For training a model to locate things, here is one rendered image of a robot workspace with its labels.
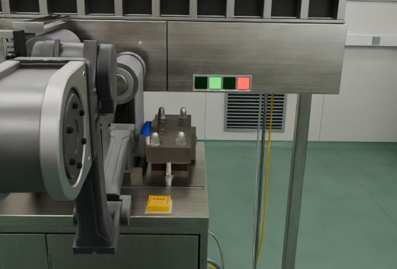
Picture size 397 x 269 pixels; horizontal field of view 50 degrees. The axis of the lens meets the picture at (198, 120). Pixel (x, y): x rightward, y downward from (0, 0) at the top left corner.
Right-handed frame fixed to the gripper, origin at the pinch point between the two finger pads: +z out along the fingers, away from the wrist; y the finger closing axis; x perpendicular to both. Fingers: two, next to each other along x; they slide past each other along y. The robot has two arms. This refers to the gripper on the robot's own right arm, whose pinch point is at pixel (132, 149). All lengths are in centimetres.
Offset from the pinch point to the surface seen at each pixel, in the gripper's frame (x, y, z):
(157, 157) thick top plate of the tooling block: -1.0, 7.8, 8.7
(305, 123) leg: 25, 74, 55
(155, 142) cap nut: 4.3, 7.1, 7.1
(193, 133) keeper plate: 11.0, 20.7, 21.7
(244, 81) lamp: 36, 42, 28
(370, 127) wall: 79, 202, 278
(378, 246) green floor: -34, 141, 141
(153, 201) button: -17.6, 8.3, -5.1
